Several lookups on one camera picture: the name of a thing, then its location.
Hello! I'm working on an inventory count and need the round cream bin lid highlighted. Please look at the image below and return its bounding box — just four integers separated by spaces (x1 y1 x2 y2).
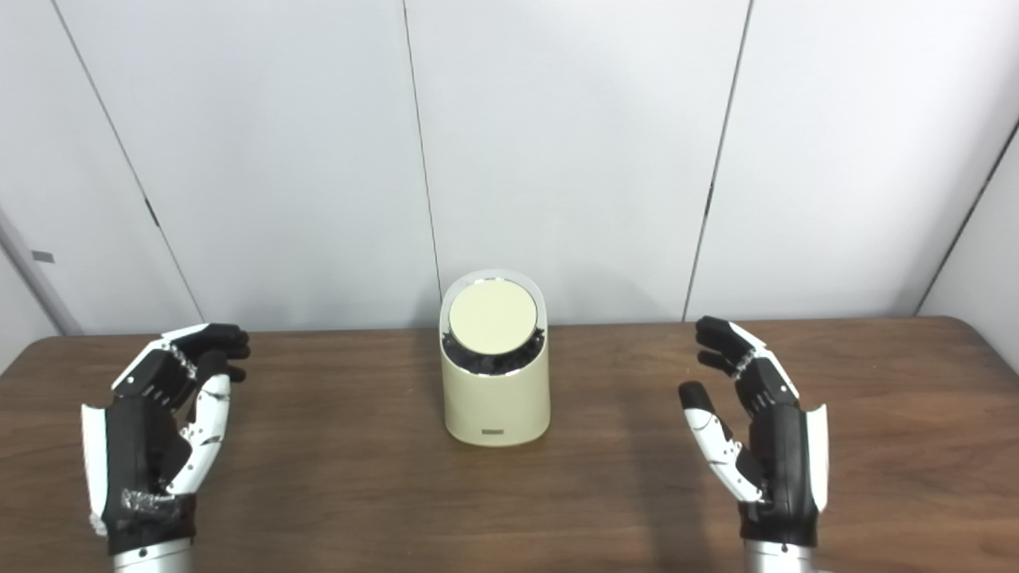
447 279 539 356

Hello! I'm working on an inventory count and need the white and black right hand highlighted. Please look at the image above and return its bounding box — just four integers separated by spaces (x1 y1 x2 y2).
678 316 830 548

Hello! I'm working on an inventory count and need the black bin liner bag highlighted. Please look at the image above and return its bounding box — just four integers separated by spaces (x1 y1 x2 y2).
442 322 547 376

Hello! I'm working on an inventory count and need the cream-colored cylindrical bin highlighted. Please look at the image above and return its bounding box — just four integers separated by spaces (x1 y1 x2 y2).
439 269 552 447

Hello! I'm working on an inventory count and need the white and black left hand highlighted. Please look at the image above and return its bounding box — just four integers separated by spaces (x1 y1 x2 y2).
80 322 252 556

